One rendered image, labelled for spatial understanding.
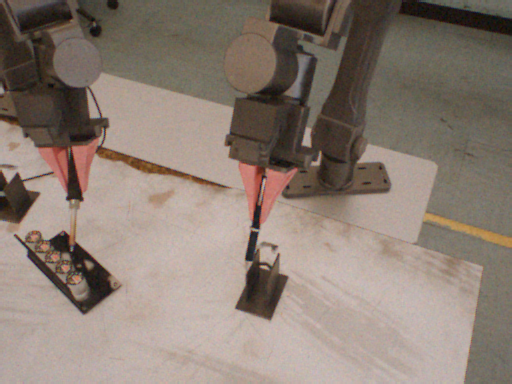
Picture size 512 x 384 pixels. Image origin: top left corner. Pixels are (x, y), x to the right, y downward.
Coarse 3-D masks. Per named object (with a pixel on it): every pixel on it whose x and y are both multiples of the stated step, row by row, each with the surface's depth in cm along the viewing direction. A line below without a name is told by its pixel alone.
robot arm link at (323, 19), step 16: (272, 0) 55; (288, 0) 54; (304, 0) 53; (320, 0) 52; (336, 0) 53; (272, 16) 56; (288, 16) 55; (304, 16) 53; (320, 16) 53; (320, 32) 54
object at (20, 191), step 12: (0, 168) 86; (12, 168) 86; (0, 180) 88; (12, 180) 86; (0, 192) 88; (12, 192) 86; (24, 192) 90; (36, 192) 92; (0, 204) 89; (12, 204) 87; (24, 204) 90; (0, 216) 88; (12, 216) 88; (24, 216) 89
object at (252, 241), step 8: (264, 176) 60; (264, 184) 60; (256, 208) 61; (256, 216) 62; (256, 224) 62; (256, 232) 62; (248, 240) 63; (256, 240) 63; (248, 248) 63; (248, 256) 63
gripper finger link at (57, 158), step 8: (96, 136) 72; (40, 152) 67; (48, 152) 67; (56, 152) 69; (64, 152) 72; (48, 160) 68; (56, 160) 68; (64, 160) 72; (56, 168) 69; (64, 168) 72; (64, 176) 71; (64, 184) 71
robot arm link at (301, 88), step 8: (296, 48) 56; (304, 56) 55; (312, 56) 55; (304, 64) 55; (312, 64) 56; (304, 72) 55; (312, 72) 56; (296, 80) 55; (304, 80) 56; (312, 80) 57; (296, 88) 56; (304, 88) 56; (280, 96) 57; (288, 96) 56; (296, 96) 56; (304, 96) 57
